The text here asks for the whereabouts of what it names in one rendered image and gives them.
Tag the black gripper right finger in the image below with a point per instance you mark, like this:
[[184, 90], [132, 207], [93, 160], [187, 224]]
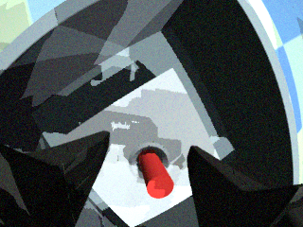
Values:
[[224, 197]]

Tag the red peg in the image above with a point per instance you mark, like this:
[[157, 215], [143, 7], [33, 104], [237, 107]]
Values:
[[158, 181]]

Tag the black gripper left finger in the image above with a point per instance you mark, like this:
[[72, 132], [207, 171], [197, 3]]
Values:
[[51, 185]]

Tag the white flat plate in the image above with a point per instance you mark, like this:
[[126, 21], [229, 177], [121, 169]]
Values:
[[158, 115]]

